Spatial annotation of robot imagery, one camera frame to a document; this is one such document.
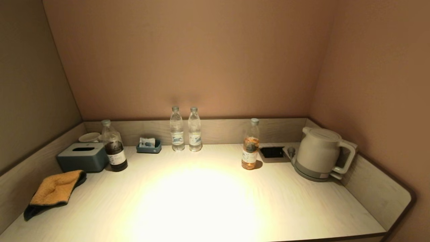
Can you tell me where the grey kettle base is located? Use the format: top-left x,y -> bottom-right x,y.
292,158 -> 343,183

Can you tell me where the grey-blue tissue box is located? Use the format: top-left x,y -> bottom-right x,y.
56,143 -> 110,173

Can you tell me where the white ceramic cup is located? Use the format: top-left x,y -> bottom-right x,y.
78,132 -> 102,143

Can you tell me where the plastic bottle with dark drink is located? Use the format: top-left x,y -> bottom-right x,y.
101,119 -> 128,172

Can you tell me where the cream electric kettle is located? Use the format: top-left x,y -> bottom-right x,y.
295,127 -> 357,179

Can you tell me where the black recessed power socket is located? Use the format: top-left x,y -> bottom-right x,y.
259,146 -> 285,159

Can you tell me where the clear water bottle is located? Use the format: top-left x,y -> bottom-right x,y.
170,106 -> 185,152
188,107 -> 203,152

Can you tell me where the plastic bottle with orange tea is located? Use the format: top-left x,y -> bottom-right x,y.
241,118 -> 260,170

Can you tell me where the small blue-grey tray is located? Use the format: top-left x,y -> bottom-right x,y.
136,139 -> 162,154

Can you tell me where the yellow cloth with dark backing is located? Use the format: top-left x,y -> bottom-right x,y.
23,170 -> 87,221

